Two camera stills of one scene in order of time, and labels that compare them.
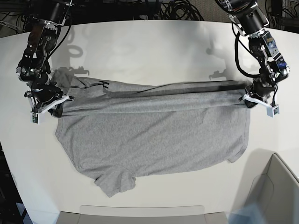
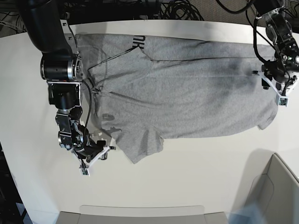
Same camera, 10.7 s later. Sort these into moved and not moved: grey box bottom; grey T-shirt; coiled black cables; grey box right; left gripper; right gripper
Moved: right gripper; left gripper; grey T-shirt
Not moved: grey box bottom; coiled black cables; grey box right
